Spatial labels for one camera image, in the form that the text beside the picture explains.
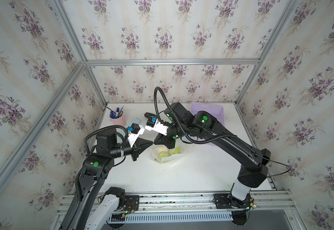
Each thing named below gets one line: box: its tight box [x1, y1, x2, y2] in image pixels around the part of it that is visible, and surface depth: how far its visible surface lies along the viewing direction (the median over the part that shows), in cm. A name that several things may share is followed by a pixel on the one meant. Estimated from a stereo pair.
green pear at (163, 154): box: [158, 151, 171, 163], surface depth 81 cm
